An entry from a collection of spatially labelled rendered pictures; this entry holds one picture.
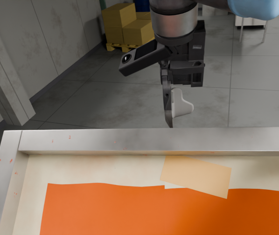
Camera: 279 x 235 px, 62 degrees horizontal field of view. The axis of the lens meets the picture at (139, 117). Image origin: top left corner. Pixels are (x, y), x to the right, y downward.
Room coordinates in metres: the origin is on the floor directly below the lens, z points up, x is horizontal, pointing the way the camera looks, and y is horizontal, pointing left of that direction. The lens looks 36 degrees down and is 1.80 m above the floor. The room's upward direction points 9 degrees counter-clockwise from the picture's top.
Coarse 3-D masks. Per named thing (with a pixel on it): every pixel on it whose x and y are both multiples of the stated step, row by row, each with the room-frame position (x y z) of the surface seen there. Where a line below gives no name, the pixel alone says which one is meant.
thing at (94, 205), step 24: (48, 192) 0.27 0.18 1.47; (72, 192) 0.26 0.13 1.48; (96, 192) 0.25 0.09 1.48; (120, 192) 0.24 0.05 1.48; (144, 192) 0.23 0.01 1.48; (48, 216) 0.23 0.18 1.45; (72, 216) 0.22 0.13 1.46; (96, 216) 0.22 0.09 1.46; (120, 216) 0.21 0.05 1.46; (144, 216) 0.20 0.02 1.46
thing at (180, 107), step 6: (174, 90) 0.40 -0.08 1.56; (180, 90) 0.40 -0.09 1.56; (174, 96) 0.40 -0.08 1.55; (180, 96) 0.39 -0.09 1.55; (174, 102) 0.39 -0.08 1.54; (180, 102) 0.39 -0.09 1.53; (186, 102) 0.39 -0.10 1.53; (174, 108) 0.39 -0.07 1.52; (180, 108) 0.39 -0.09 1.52; (186, 108) 0.39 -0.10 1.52; (192, 108) 0.38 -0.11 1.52; (168, 114) 0.38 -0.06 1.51; (174, 114) 0.39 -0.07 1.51; (180, 114) 0.38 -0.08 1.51; (168, 120) 0.39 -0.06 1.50
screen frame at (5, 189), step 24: (0, 144) 0.33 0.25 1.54; (24, 144) 0.32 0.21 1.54; (48, 144) 0.31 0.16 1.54; (72, 144) 0.30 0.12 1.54; (96, 144) 0.29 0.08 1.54; (120, 144) 0.28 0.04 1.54; (144, 144) 0.27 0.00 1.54; (168, 144) 0.27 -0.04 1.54; (192, 144) 0.26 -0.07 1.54; (216, 144) 0.25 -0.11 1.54; (240, 144) 0.24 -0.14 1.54; (264, 144) 0.23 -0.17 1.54; (0, 168) 0.29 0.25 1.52; (24, 168) 0.31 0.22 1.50; (0, 192) 0.26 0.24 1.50; (0, 216) 0.23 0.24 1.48
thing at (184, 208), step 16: (176, 192) 0.22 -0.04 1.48; (192, 192) 0.22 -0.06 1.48; (240, 192) 0.21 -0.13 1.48; (256, 192) 0.20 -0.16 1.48; (272, 192) 0.20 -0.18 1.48; (176, 208) 0.20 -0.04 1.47; (192, 208) 0.20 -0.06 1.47; (208, 208) 0.20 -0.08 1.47; (224, 208) 0.19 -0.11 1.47; (240, 208) 0.19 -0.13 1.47; (256, 208) 0.18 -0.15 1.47; (272, 208) 0.18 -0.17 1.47; (176, 224) 0.19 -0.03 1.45; (192, 224) 0.18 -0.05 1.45; (208, 224) 0.18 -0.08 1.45; (224, 224) 0.17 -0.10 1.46; (240, 224) 0.17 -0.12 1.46; (256, 224) 0.17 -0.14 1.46; (272, 224) 0.16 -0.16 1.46
